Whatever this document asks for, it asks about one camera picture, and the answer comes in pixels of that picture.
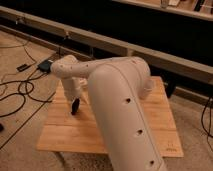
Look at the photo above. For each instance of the small black device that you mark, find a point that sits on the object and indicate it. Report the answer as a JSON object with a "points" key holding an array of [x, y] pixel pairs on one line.
{"points": [[22, 67]]}

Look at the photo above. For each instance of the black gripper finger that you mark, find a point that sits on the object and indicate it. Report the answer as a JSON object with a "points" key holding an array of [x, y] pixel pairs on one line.
{"points": [[75, 106]]}

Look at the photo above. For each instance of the black power adapter box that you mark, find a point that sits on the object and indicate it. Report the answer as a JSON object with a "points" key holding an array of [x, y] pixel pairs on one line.
{"points": [[45, 66]]}

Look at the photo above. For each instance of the long wooden shelf beam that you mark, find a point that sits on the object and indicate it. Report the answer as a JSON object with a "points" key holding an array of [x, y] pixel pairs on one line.
{"points": [[175, 64]]}

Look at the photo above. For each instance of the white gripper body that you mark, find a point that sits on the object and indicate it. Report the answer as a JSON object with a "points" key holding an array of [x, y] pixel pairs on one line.
{"points": [[72, 88]]}

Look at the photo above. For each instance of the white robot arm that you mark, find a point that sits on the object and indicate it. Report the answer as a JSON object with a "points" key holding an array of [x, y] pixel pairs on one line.
{"points": [[115, 87]]}

